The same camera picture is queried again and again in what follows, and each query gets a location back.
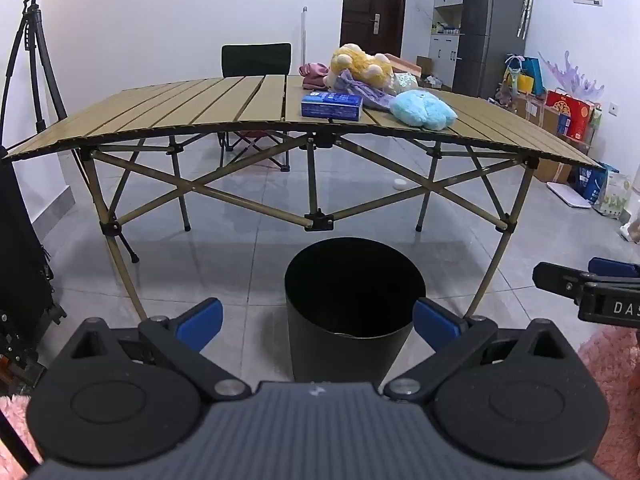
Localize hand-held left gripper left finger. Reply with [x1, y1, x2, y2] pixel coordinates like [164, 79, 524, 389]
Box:
[60, 297, 252, 403]

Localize purple coral decoration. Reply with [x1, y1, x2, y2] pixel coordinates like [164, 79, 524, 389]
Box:
[542, 51, 608, 106]

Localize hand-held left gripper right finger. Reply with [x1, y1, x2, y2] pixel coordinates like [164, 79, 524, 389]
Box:
[382, 297, 581, 403]

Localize red gift box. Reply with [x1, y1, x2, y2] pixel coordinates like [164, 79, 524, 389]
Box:
[545, 89, 599, 142]

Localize large cardboard box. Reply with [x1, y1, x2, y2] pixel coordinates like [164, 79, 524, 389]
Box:
[515, 92, 591, 183]

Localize white pole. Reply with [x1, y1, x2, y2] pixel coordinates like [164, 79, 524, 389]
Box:
[300, 6, 309, 76]

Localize white bag with green print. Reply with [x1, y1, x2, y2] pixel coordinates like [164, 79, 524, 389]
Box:
[602, 172, 633, 218]

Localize white flat board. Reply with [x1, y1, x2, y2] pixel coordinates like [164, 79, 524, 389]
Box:
[546, 181, 594, 209]

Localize dark wooden door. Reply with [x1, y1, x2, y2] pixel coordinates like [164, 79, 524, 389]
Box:
[340, 0, 408, 58]

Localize blue printed packet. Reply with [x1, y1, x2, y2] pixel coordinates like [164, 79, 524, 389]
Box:
[575, 162, 609, 206]

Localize light blue plush toy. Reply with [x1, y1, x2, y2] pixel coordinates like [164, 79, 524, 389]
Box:
[389, 88, 459, 130]

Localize white base cabinet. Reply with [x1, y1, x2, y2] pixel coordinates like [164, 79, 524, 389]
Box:
[427, 34, 461, 78]

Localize grey refrigerator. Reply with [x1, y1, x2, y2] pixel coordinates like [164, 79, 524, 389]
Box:
[452, 0, 533, 98]

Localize pink fluffy rug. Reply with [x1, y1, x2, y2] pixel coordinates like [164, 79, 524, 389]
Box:
[0, 329, 640, 480]

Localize black tripod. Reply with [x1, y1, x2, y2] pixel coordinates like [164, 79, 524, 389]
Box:
[0, 0, 142, 266]

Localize blue tissue box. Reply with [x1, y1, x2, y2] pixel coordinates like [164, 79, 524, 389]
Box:
[300, 92, 364, 122]

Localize blue gift bag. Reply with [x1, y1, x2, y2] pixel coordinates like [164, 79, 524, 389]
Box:
[522, 57, 547, 96]

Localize black bag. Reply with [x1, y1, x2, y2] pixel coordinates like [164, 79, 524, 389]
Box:
[0, 145, 68, 333]

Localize pink satin cloth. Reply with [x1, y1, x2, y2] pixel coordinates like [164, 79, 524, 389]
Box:
[299, 61, 333, 90]

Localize black round bin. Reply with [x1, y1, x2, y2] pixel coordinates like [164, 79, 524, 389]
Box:
[284, 238, 427, 386]

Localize purple knitted cloth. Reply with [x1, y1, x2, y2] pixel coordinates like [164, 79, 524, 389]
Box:
[325, 71, 401, 111]

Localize black folding chair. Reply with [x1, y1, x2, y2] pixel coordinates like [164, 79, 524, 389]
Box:
[215, 43, 293, 173]

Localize tan folding table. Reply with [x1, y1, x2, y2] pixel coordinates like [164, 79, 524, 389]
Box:
[2, 74, 606, 322]

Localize yellow plush toy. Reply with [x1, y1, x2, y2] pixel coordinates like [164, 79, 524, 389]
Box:
[330, 44, 396, 88]

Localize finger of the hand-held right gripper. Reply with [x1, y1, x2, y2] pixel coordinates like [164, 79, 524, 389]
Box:
[532, 261, 592, 305]
[588, 257, 640, 279]

